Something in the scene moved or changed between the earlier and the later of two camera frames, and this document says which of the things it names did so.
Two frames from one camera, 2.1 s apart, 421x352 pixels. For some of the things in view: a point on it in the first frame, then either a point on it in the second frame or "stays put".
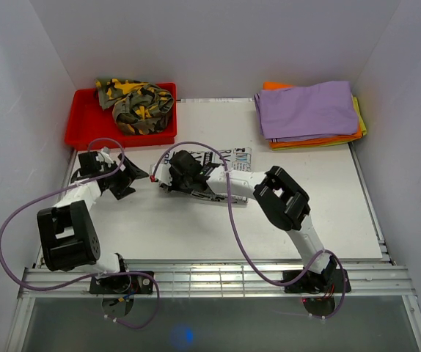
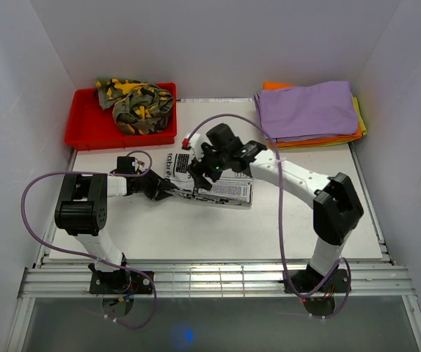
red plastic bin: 87,122 stays put
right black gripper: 174,187 -> 197,169
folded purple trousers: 320,110 stays put
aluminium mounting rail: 213,282 stays put
